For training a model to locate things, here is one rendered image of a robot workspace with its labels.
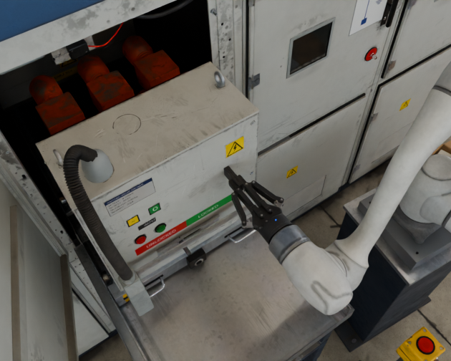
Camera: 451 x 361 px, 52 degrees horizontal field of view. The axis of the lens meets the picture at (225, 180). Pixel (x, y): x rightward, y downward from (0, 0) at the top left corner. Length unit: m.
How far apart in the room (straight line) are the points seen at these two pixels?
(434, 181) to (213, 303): 0.76
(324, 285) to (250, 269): 0.51
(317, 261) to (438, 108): 0.40
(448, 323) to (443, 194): 1.10
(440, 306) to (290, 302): 1.21
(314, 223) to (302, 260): 1.54
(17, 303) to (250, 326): 0.66
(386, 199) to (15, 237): 0.88
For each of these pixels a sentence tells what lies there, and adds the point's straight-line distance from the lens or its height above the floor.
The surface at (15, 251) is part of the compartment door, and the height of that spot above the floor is 1.24.
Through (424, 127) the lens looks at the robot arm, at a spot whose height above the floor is 1.49.
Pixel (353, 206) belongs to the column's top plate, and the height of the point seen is 0.75.
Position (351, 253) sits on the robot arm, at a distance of 1.16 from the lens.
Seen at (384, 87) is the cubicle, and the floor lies 0.78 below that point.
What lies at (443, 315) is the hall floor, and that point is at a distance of 2.52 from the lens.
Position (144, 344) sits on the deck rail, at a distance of 1.44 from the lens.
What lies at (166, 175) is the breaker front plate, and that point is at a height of 1.34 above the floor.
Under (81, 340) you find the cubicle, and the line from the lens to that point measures 2.21.
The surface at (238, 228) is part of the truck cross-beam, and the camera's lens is 1.50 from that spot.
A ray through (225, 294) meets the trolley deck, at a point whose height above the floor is 0.85.
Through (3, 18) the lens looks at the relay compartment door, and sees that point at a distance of 1.00.
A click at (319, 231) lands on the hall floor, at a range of 2.55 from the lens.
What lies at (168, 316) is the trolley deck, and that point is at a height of 0.85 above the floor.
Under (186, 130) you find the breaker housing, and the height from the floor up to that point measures 1.39.
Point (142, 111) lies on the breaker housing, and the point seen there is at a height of 1.39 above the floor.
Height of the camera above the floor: 2.21
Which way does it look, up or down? 55 degrees down
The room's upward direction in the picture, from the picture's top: 3 degrees counter-clockwise
